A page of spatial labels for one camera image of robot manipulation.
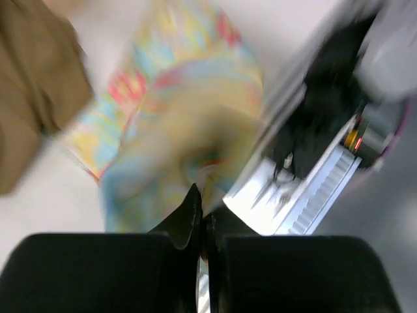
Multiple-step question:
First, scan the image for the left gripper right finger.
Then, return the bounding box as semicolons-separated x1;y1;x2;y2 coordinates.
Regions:
206;208;400;312

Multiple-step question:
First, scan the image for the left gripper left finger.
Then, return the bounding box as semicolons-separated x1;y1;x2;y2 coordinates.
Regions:
1;186;202;312

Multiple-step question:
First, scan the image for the pastel floral skirt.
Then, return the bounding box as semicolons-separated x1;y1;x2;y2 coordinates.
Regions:
62;1;264;233

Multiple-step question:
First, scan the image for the brown pleated skirt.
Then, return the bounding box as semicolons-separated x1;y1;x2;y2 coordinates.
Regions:
1;1;92;195

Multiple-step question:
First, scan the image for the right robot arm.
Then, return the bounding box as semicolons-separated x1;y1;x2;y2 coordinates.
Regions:
271;1;416;177

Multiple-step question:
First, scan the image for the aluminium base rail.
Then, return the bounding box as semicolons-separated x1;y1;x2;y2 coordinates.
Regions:
221;0;417;236

